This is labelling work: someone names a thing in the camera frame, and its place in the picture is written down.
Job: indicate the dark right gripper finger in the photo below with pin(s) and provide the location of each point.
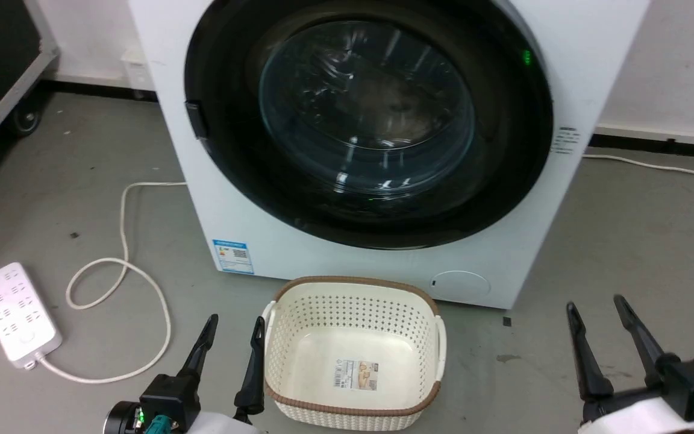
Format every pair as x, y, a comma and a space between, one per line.
587, 361
639, 340

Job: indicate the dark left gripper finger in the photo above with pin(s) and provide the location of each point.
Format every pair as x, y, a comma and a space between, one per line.
199, 349
253, 374

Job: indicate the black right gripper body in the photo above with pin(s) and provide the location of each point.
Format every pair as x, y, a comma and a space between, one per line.
690, 392

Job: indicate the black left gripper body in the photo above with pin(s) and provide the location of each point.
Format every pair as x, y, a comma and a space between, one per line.
169, 401

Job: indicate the white front-load washing machine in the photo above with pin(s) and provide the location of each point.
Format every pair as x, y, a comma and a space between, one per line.
323, 262

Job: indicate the black round washing machine door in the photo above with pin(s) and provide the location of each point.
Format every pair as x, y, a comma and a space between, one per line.
377, 108

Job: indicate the blue energy label sticker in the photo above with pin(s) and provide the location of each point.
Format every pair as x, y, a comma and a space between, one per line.
233, 256

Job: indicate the paper label sticker in basket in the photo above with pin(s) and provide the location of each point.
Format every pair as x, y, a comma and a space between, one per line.
356, 374

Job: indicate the cream perforated laundry basket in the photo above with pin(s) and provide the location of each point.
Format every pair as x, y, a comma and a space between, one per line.
353, 337

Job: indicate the round white filter cover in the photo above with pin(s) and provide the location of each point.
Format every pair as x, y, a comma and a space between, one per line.
460, 286

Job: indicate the white power strip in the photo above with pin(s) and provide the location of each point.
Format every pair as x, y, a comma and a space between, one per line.
17, 313

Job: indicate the printed text sticker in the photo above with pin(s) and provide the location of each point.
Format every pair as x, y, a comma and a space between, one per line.
565, 140

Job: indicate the black caster wheel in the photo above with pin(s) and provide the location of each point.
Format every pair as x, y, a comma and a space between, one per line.
25, 119

